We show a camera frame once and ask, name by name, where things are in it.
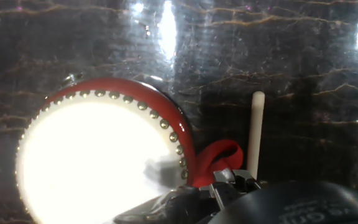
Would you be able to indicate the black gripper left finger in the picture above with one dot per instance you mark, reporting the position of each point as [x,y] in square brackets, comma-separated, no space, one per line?
[221,179]

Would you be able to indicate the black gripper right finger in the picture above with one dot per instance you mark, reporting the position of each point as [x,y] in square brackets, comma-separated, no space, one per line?
[244,180]

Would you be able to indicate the light wooden drumstick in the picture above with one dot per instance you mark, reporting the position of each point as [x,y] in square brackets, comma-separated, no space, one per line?
[256,133]

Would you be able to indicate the red drum with white head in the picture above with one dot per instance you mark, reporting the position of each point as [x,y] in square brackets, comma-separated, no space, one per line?
[98,161]

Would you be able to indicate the dark marble pattern mat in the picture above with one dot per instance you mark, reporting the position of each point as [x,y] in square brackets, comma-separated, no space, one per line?
[291,77]

